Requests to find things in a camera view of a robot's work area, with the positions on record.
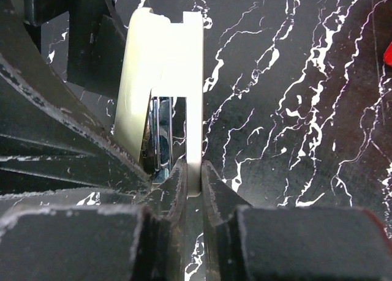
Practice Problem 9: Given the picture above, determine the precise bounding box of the beige stapler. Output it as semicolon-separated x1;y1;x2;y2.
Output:
114;7;203;197

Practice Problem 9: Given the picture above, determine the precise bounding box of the red plastic shopping basket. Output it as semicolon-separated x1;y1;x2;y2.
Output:
383;42;392;67

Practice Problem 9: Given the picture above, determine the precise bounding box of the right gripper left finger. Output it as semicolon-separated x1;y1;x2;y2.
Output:
1;159;187;280

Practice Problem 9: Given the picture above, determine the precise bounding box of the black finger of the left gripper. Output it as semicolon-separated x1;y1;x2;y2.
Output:
1;0;151;195

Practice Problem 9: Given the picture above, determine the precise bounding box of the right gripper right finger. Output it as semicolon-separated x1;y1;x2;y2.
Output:
201;161;391;280

